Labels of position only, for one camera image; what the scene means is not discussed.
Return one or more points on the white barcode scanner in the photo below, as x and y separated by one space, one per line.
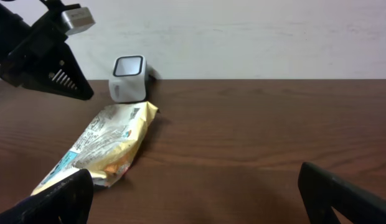
129 78

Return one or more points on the yellow white snack bag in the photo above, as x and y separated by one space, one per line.
107 147

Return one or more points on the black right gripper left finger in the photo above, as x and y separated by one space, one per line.
67 201

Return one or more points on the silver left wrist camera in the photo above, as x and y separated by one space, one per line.
77 20

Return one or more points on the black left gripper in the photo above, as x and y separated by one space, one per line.
37 57

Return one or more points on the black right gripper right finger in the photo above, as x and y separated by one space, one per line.
324 192

